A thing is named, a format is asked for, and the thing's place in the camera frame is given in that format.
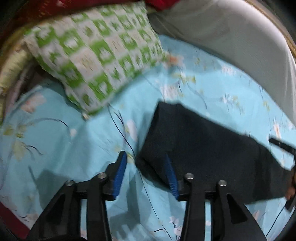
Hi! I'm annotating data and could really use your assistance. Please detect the black pants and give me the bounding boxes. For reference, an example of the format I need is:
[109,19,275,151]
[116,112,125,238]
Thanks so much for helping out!
[135,102,291,204]

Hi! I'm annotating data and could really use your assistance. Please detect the person's right hand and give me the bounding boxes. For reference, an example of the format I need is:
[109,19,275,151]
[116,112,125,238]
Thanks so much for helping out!
[285,169,295,200]

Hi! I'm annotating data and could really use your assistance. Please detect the light blue floral bedsheet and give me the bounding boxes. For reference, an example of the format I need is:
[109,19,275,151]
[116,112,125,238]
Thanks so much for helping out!
[1,36,295,240]

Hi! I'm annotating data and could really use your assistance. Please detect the grey striped bolster cushion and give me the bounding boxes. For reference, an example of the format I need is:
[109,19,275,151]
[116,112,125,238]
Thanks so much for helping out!
[149,1,295,122]

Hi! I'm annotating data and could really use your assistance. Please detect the yellow floral cushion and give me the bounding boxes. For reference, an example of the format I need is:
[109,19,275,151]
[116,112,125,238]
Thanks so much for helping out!
[1,44,33,123]

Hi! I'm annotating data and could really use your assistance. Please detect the green white patterned pillow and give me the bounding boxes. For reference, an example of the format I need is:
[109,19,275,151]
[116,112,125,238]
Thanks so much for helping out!
[24,1,166,115]

